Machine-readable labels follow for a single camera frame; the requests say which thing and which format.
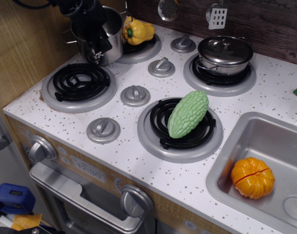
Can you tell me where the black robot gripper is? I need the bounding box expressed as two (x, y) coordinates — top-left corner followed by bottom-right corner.
(50, 0), (112, 64)

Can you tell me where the tall steel pot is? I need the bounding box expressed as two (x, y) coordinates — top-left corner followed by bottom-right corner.
(62, 6), (126, 66)

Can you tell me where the silver stove knob lower middle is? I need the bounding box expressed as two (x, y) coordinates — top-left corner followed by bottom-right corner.
(120, 85), (151, 107)

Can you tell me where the silver stove knob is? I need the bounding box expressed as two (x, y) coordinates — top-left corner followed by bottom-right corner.
(120, 85), (151, 107)
(170, 35), (196, 54)
(148, 58), (175, 78)
(86, 117), (121, 144)

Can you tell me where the silver stove knob upper middle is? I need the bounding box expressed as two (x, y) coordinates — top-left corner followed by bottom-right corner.
(148, 58), (175, 78)

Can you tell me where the silver stove knob back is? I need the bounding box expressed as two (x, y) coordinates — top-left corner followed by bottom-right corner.
(170, 35), (196, 54)

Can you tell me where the silver stove knob front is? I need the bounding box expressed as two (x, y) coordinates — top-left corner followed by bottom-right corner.
(86, 117), (121, 144)

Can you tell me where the lidded steel pot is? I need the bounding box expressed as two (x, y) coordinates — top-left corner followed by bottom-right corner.
(195, 36), (254, 76)

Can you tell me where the back left black burner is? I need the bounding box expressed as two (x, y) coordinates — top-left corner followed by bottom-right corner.
(116, 34), (162, 64)

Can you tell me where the black burner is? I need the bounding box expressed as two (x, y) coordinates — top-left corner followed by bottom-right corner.
(183, 55), (257, 97)
(116, 34), (162, 64)
(137, 98), (223, 163)
(41, 63), (117, 114)

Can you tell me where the yellow toy bell pepper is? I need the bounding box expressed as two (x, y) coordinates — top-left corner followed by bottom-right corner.
(122, 16), (155, 46)

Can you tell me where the front left black burner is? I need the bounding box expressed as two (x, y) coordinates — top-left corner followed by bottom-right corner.
(41, 63), (117, 114)

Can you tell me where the hanging steel strainer ladle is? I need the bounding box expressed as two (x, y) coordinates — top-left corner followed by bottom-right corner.
(158, 0), (179, 22)

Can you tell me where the green toy bitter gourd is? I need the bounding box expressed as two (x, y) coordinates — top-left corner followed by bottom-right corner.
(167, 91), (209, 139)

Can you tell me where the back right black burner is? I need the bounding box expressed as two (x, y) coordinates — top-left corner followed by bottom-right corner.
(183, 55), (257, 97)

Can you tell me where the hanging slotted steel spatula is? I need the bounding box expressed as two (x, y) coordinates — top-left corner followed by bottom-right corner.
(205, 0), (228, 30)

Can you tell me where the left silver oven knob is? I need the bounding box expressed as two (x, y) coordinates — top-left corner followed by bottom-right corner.
(29, 135), (58, 163)

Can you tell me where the silver oven knob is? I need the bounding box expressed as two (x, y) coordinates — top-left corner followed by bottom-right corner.
(29, 135), (58, 163)
(120, 184), (154, 218)

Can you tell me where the oven clock display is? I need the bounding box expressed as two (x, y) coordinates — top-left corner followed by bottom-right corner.
(71, 156), (106, 183)

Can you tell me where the front right black burner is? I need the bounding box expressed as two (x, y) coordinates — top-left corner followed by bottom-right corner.
(137, 98), (223, 163)

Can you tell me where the grey toy sink basin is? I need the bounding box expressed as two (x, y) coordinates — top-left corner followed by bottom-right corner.
(206, 112), (297, 234)

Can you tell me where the right silver oven knob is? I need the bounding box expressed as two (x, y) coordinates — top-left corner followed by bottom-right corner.
(120, 184), (154, 218)

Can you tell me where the blue clamp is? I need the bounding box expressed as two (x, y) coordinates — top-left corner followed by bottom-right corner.
(0, 183), (36, 215)

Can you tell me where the yellow cloth scrap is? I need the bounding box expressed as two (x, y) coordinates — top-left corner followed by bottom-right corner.
(11, 214), (42, 231)

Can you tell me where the orange toy pumpkin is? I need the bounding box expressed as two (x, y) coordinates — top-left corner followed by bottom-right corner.
(231, 157), (276, 199)

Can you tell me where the silver oven door handle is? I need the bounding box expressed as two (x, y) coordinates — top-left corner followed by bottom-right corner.
(30, 163), (146, 234)

